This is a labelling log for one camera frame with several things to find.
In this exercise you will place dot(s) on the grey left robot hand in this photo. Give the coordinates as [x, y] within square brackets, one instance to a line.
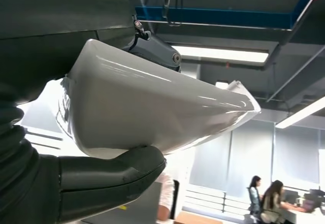
[50, 20]

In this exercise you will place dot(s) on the person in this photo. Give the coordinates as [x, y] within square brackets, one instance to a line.
[273, 202]
[165, 189]
[253, 195]

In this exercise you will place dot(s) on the long ceiling light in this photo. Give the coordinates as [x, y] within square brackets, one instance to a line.
[299, 113]
[220, 55]

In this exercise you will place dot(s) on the black chair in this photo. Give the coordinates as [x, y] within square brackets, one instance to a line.
[174, 199]

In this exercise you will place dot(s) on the brown wooden table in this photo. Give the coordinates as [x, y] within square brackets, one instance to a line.
[197, 218]

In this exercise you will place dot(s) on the white office desk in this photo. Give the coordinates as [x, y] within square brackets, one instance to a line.
[305, 215]

